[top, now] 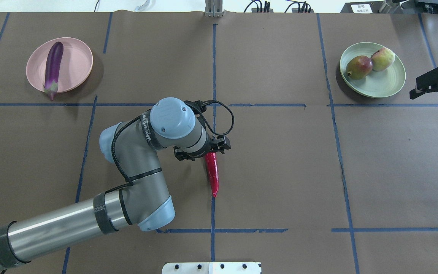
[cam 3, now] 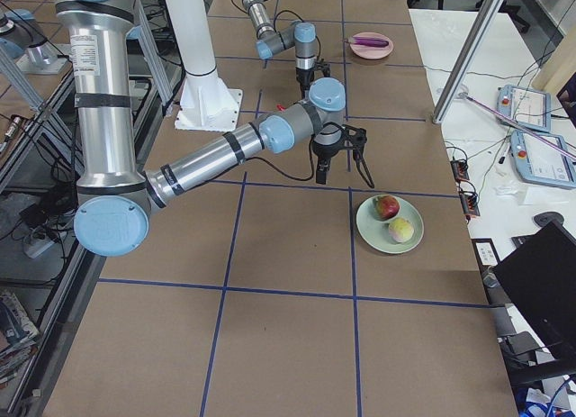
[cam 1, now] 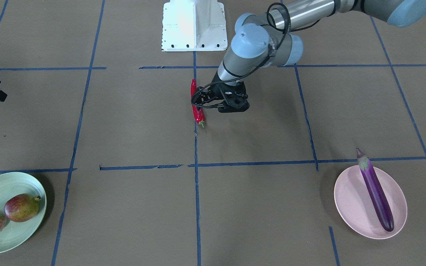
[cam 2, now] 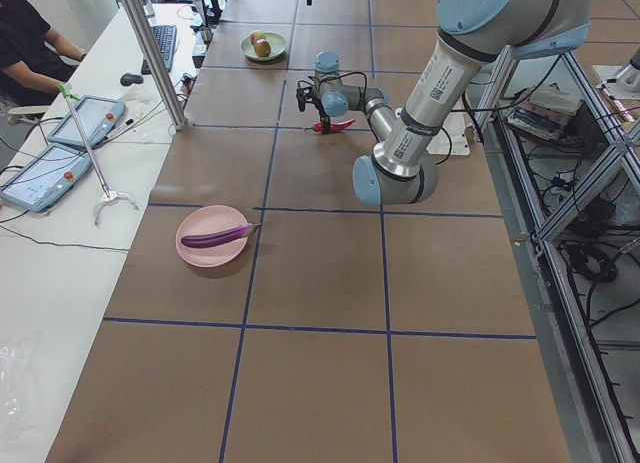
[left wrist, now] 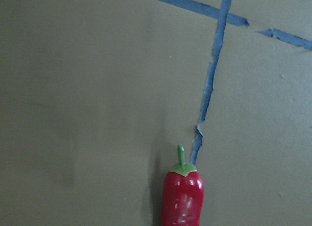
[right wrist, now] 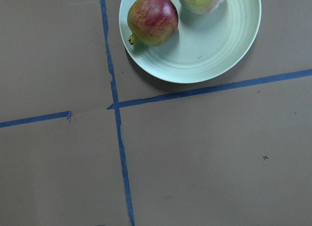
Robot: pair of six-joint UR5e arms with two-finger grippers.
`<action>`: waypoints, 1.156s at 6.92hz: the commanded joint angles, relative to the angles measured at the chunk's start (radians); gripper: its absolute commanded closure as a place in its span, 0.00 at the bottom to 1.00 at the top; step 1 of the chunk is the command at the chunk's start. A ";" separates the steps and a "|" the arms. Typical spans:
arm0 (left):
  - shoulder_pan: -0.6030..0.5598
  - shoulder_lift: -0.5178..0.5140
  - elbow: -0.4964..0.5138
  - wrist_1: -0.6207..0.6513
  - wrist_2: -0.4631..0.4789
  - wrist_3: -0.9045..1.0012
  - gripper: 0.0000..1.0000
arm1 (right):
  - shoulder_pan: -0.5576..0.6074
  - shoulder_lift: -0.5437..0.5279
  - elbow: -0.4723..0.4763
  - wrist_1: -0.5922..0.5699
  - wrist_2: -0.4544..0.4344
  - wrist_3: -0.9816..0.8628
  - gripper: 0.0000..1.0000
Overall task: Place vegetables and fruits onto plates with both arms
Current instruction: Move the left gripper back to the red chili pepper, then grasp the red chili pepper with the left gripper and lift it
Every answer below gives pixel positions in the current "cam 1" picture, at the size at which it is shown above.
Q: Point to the pink plate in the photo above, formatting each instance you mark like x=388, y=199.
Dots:
x=355, y=206

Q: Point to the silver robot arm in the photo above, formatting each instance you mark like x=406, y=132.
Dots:
x=267, y=40

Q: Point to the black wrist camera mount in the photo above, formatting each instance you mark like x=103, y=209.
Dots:
x=234, y=98

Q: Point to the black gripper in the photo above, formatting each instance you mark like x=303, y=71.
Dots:
x=219, y=89

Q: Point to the white camera stand pillar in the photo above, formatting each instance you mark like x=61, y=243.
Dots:
x=193, y=25

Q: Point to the light green plate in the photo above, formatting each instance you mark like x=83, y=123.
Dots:
x=12, y=184

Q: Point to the purple eggplant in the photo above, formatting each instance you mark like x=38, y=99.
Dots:
x=375, y=191

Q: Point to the red chili pepper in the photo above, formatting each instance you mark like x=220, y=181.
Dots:
x=197, y=112

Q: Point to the red apple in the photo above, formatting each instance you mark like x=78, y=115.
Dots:
x=22, y=207

